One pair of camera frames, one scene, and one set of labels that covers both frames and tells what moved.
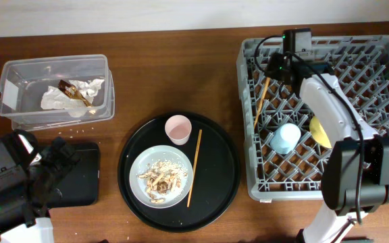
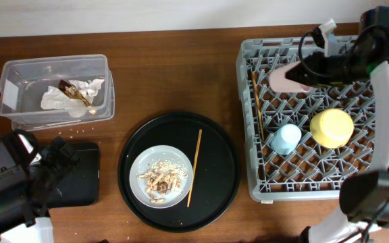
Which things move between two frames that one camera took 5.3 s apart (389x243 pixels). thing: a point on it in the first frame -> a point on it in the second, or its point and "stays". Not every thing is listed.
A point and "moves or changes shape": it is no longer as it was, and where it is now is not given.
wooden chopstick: x=263 y=100 moves or changes shape
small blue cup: x=285 y=138 stays
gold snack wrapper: x=71 y=91 stays
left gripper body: x=54 y=165 stays
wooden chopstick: x=194 y=165 stays
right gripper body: x=276 y=65 -> x=337 y=70
